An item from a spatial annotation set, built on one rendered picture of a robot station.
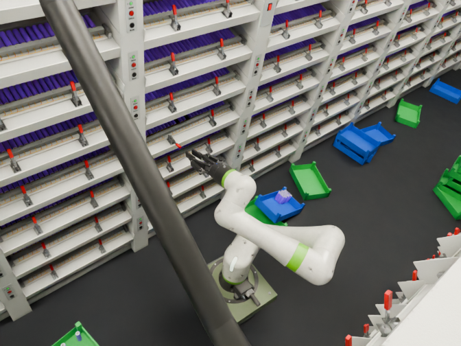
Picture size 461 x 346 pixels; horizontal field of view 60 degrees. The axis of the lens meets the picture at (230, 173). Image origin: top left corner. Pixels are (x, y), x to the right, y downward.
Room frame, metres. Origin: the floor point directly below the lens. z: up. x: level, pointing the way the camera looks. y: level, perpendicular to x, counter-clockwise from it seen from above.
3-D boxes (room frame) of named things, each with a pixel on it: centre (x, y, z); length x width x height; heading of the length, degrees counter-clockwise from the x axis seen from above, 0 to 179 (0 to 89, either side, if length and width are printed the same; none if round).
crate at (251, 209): (1.65, -0.26, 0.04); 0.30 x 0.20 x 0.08; 48
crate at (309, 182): (2.11, -0.59, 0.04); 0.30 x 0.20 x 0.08; 24
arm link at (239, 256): (1.03, -0.12, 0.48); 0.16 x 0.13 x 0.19; 161
